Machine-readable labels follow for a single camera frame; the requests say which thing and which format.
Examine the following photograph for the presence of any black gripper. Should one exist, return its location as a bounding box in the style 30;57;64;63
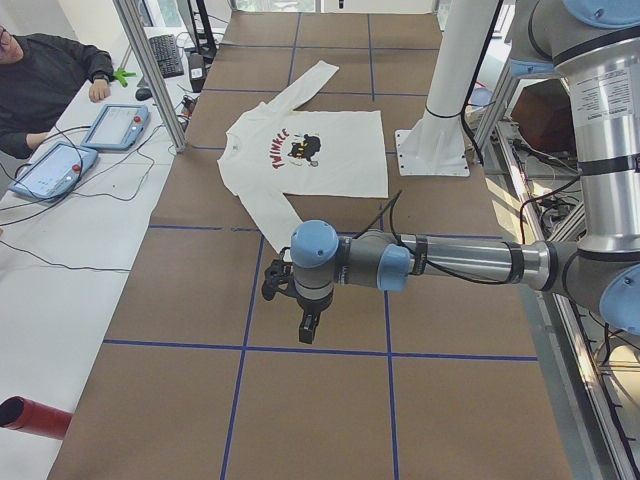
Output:
297;293;332;343

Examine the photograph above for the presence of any cream long-sleeve cat shirt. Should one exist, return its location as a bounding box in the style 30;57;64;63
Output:
218;61;388;251

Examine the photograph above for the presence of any far blue teach pendant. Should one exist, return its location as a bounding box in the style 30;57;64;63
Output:
81;104;149;151

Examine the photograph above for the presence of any blue teach pendant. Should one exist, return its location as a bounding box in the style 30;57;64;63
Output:
81;104;149;151
8;142;98;201

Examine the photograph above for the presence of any black computer mouse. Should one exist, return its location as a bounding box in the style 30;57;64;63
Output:
135;88;152;101

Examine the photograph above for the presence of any near blue teach pendant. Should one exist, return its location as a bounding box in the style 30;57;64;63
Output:
8;142;98;201

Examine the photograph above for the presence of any red cylinder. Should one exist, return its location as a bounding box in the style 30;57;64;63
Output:
1;396;72;440

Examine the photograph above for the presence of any green plastic object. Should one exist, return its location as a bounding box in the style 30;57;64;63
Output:
114;67;137;88

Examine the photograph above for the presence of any black keyboard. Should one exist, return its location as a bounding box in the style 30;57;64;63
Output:
148;34;184;78

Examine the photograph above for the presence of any person in black jacket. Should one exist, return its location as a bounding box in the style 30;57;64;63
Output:
1;28;114;159

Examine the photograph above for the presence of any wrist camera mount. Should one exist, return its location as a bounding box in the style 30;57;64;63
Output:
261;247;297;301

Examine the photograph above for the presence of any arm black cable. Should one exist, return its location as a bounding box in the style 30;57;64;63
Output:
349;189;516;284

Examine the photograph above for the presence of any white central pedestal column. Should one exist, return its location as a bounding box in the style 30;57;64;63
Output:
395;0;502;177

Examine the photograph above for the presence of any aluminium frame post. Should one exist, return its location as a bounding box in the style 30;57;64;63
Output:
113;0;187;153

